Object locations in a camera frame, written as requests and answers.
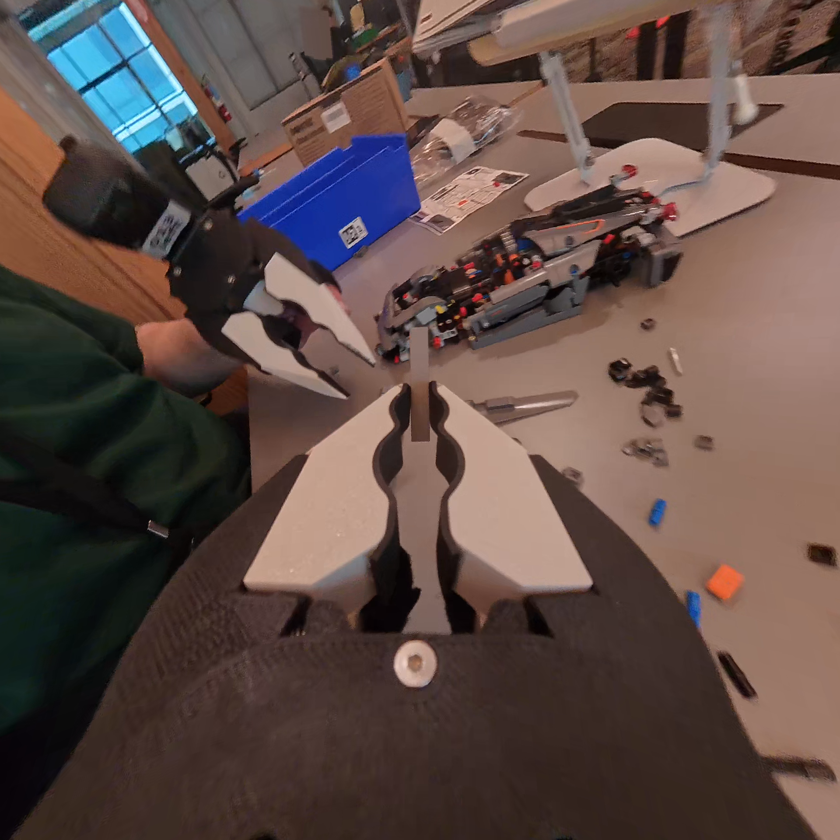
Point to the black lego wedge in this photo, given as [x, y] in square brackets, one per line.
[797, 768]

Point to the orange lego piece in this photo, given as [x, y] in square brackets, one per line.
[725, 582]

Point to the red fire extinguisher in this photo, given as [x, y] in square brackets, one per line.
[225, 110]

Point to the blue bin with white label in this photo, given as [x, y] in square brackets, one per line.
[341, 197]

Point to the person's green shirt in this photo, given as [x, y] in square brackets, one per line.
[79, 426]

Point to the white book stand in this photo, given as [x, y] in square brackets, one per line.
[656, 180]

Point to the window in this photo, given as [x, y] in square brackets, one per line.
[108, 72]

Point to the thin grey lego piece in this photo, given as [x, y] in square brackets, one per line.
[418, 367]

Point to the grey lego vehicle model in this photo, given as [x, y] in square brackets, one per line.
[525, 282]

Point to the white lego axle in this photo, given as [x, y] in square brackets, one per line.
[676, 361]

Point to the light grey lego connector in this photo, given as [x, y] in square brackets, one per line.
[646, 451]

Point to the white sticker sheet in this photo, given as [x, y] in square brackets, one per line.
[469, 197]

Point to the person's left hand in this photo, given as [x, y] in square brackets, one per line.
[337, 296]

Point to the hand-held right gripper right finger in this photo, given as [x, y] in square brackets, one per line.
[518, 518]

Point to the black lego pin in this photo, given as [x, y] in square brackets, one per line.
[736, 674]

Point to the clear plastic parts bag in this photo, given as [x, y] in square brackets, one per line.
[459, 138]

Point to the blue lego pin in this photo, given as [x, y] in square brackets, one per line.
[693, 607]
[657, 512]

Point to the small dark grey lego piece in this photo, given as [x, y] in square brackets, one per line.
[703, 442]

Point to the dark grey lego cube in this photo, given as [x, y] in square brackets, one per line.
[573, 476]

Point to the black lego axle connector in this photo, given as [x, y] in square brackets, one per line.
[821, 554]

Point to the cardboard box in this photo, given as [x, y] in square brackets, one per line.
[348, 111]

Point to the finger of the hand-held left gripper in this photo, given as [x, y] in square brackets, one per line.
[308, 295]
[275, 351]

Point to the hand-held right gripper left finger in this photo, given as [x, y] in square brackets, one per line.
[315, 518]

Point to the black desk mat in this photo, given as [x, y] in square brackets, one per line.
[643, 121]

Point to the person's left forearm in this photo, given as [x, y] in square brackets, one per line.
[177, 354]

